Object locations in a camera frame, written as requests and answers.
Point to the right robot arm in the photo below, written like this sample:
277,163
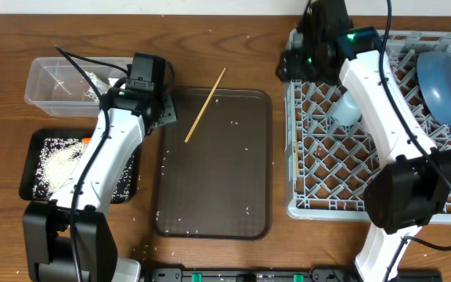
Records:
414,181

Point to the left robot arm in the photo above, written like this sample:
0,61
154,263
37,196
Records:
68,237

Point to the pile of white rice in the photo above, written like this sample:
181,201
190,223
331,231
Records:
58,158

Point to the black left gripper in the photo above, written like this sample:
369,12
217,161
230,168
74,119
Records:
171,114

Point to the wooden chopstick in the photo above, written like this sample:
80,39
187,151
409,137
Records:
296,154
203,108

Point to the black waste bin tray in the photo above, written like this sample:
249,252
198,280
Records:
36,143

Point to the dark brown serving tray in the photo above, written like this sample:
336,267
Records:
219,184

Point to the clear plastic bin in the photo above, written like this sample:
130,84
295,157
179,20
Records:
56,87

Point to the light blue plastic cup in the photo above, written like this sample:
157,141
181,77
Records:
347,111

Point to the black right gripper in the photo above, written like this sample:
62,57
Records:
289,66

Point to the dark blue plate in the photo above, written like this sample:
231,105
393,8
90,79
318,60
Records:
434,77

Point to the grey plastic dishwasher rack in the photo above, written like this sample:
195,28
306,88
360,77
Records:
337,162

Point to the white paper napkin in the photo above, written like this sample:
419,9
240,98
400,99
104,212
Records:
115,81

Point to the black rail with green clips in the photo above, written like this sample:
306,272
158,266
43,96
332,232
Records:
313,275

